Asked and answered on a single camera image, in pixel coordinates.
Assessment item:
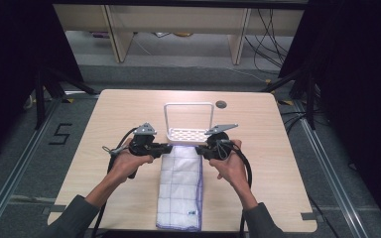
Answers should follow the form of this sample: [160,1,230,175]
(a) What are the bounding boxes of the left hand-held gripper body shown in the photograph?
[128,122,162,160]

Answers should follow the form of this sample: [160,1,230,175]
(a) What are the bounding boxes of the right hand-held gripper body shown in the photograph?
[204,123,239,161]

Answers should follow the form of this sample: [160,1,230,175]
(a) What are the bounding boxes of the white plastic towel rack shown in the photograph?
[163,101,215,147]

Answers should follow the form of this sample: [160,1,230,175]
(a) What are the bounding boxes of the white cloth with purple lines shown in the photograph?
[155,145,204,232]

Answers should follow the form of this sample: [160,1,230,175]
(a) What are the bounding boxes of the person's left hand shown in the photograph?
[109,137,155,184]

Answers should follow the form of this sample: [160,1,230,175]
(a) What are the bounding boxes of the person's right hand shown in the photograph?
[208,139,246,186]

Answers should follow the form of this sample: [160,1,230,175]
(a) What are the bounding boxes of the black metal stand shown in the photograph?
[34,65,97,131]
[261,65,318,131]

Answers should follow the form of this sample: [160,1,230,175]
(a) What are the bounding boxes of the beige wooden bench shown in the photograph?
[53,3,306,65]

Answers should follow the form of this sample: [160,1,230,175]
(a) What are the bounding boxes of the black curtain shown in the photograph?
[0,0,84,167]
[278,0,381,229]

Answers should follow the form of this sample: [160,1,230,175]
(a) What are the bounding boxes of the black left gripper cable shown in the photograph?
[90,126,139,238]

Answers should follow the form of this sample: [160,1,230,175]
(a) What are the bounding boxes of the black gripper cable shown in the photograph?
[90,126,139,238]
[222,139,254,238]

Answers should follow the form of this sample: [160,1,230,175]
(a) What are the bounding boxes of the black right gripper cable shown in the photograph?
[222,139,254,238]

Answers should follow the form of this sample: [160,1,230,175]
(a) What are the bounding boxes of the white floor cable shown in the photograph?
[226,66,273,84]

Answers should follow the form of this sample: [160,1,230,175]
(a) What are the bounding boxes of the black floor cables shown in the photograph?
[281,108,312,134]

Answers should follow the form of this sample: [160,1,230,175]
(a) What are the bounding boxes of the bundle of black hanging cables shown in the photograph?
[243,8,295,73]

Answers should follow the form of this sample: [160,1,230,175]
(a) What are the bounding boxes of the aluminium floor rail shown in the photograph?
[0,98,64,238]
[292,98,372,238]

